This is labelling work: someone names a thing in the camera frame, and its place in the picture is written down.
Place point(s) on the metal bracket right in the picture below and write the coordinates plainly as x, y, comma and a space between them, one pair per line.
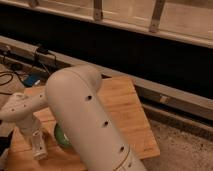
156, 16

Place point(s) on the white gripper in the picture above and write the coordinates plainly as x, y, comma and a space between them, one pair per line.
29, 126

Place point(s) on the wooden cutting board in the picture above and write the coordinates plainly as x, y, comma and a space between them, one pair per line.
121, 101

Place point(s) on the black clamp device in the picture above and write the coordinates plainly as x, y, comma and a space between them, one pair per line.
41, 50

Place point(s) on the green ceramic bowl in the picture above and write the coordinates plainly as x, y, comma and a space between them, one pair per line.
60, 137

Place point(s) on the metal bracket middle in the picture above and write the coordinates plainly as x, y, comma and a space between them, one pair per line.
97, 10

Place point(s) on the blue box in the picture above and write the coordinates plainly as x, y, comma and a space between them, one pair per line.
31, 80

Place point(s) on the white plastic bottle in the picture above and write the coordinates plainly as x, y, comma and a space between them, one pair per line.
38, 145

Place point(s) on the metal bracket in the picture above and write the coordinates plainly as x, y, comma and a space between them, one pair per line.
156, 16
97, 10

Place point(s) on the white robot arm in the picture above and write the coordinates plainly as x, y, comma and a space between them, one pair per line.
71, 96

